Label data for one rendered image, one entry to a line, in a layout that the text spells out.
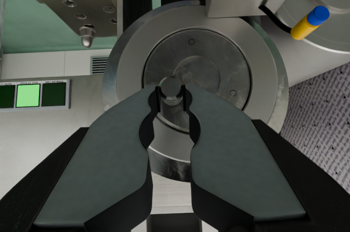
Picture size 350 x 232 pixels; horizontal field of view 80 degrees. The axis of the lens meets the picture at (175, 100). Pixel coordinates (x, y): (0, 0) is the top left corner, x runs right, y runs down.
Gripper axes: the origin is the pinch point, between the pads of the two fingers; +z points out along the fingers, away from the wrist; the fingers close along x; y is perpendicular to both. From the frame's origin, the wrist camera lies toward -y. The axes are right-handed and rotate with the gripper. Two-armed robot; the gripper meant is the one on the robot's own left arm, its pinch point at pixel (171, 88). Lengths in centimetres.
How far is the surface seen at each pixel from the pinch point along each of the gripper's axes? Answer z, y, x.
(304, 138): 13.7, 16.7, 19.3
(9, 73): 265, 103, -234
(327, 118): 11.1, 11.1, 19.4
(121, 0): 9.8, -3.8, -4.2
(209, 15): 5.5, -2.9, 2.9
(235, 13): 5.4, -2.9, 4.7
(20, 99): 32, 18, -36
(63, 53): 281, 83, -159
